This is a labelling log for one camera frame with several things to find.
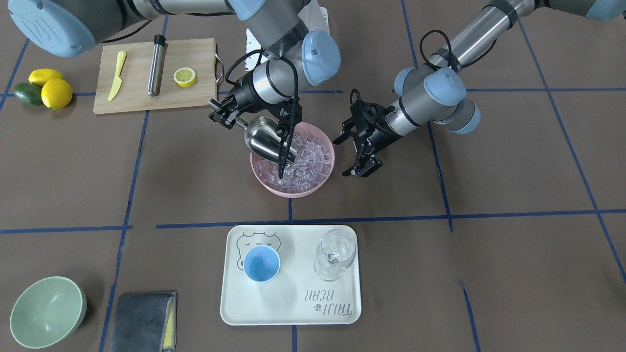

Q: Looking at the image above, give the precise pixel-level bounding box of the clear wine glass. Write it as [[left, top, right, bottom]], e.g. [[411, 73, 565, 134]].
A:
[[314, 229, 357, 282]]

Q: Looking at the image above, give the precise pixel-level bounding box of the lemon half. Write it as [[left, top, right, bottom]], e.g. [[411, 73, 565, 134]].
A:
[[173, 67, 197, 88]]

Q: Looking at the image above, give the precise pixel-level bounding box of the cream serving tray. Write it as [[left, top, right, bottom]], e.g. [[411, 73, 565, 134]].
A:
[[221, 225, 362, 326]]

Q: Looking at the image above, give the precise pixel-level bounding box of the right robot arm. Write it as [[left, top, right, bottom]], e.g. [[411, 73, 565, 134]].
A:
[[7, 0, 341, 136]]

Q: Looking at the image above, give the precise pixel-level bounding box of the yellow plastic knife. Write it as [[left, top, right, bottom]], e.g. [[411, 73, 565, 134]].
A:
[[108, 51, 127, 102]]

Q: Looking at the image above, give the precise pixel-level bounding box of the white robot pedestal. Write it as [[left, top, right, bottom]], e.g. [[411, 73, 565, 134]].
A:
[[245, 0, 330, 71]]

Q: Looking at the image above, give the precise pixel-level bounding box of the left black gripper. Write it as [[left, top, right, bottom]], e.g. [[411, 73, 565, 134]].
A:
[[342, 100, 401, 178]]

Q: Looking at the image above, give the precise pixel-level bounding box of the wooden cutting board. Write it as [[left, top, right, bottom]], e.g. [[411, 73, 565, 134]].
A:
[[93, 38, 225, 115]]

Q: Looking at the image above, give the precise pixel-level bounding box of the yellow lemon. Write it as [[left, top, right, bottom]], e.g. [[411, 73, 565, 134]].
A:
[[41, 78, 73, 110], [28, 67, 64, 87]]

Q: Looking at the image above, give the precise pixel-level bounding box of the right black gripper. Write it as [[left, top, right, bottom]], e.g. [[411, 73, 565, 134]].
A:
[[208, 84, 257, 130]]

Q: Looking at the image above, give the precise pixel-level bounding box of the green bowl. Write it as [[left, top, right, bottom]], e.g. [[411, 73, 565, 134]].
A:
[[10, 276, 87, 349]]

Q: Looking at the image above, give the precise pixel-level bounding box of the metal ice scoop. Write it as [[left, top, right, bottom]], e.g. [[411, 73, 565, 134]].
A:
[[244, 116, 282, 163]]

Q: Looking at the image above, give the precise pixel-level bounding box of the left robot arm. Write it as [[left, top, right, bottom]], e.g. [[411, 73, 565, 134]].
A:
[[334, 0, 626, 177]]

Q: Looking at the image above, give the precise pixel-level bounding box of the grey folded cloth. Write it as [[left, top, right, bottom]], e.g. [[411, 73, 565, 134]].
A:
[[110, 290, 178, 352]]

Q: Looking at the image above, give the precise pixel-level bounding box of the light blue cup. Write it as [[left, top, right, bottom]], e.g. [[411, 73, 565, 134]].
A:
[[243, 245, 281, 283]]

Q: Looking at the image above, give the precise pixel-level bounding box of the green avocado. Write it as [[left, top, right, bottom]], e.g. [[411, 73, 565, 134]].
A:
[[13, 83, 43, 106]]

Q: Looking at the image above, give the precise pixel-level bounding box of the pink bowl of ice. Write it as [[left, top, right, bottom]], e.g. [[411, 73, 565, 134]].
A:
[[250, 122, 335, 198]]

